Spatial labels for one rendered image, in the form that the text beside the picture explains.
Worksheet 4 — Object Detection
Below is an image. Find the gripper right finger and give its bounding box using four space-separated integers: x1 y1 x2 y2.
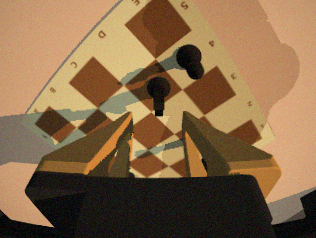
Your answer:
182 111 282 199

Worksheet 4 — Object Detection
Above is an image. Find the tan and brown chessboard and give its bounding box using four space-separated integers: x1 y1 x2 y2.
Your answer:
21 0 275 178

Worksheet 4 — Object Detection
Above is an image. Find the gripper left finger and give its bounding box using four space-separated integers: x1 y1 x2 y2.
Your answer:
34 111 134 177

